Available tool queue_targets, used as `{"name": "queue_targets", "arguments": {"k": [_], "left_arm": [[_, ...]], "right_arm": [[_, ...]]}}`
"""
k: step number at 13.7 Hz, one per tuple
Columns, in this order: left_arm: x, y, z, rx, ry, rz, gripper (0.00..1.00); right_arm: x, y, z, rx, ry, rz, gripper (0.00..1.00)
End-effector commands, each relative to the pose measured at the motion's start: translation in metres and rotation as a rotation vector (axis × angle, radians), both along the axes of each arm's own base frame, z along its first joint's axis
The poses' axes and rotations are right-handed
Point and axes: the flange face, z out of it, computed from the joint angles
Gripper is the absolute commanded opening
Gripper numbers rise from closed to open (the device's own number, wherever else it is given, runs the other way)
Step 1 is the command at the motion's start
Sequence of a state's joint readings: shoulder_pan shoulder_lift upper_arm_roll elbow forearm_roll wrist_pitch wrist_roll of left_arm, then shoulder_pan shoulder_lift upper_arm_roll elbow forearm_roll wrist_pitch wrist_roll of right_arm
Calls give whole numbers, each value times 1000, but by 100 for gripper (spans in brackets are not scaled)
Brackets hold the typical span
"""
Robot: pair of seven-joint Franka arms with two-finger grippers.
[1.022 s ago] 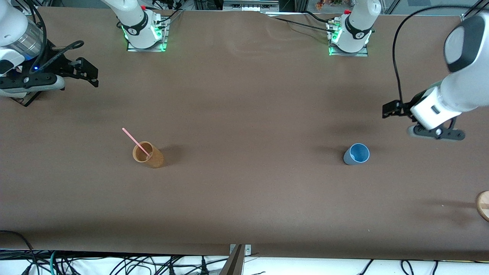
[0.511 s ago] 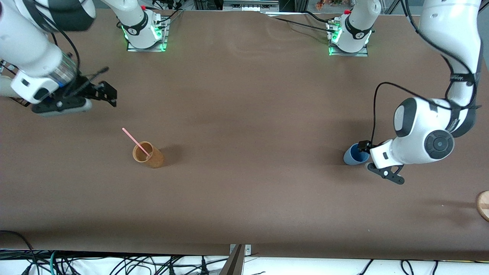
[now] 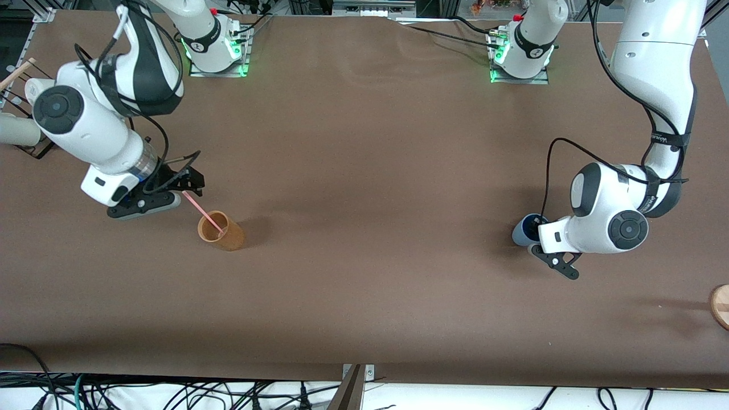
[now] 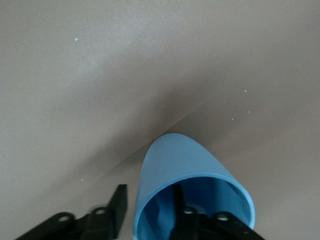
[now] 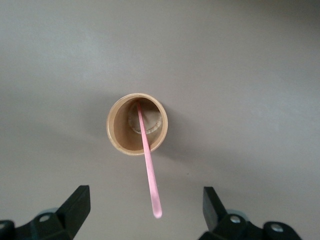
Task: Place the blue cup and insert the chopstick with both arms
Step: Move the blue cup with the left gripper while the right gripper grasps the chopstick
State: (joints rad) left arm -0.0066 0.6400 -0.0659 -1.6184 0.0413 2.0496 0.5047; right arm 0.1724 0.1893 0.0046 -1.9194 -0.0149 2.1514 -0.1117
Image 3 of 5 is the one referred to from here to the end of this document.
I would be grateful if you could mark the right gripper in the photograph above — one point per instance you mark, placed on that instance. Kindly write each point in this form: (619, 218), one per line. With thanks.
(172, 177)

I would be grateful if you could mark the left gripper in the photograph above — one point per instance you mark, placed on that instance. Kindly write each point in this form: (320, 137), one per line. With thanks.
(531, 227)

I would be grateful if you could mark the blue plastic cup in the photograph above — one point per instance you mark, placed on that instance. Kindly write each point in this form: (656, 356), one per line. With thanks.
(519, 232)

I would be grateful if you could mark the pink straw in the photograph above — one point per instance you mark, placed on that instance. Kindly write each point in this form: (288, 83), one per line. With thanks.
(202, 212)

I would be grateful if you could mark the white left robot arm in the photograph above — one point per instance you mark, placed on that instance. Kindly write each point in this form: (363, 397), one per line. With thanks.
(649, 57)

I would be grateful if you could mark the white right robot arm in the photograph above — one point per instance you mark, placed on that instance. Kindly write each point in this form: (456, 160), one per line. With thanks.
(85, 125)

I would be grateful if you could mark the black cup rack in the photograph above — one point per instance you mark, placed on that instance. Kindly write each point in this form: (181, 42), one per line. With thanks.
(40, 151)

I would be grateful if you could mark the round wooden disc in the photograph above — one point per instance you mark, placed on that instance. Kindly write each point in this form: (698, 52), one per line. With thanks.
(722, 307)

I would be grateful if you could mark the wooden stick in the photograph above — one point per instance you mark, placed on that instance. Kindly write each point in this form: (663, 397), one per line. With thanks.
(20, 71)

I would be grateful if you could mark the orange background clutter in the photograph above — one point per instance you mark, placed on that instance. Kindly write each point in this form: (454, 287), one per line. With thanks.
(484, 5)

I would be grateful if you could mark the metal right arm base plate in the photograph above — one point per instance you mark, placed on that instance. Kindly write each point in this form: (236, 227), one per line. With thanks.
(196, 73)

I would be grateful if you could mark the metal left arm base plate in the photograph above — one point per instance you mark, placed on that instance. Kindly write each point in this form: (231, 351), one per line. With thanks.
(541, 80)

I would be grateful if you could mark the metal corner bracket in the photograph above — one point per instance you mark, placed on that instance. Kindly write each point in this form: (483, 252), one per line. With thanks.
(45, 15)

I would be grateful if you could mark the small metal table bracket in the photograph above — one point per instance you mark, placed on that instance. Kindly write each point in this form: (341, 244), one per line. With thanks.
(370, 373)

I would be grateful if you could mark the dark brown wedge post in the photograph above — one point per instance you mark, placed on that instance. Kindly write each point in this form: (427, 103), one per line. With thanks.
(348, 393)

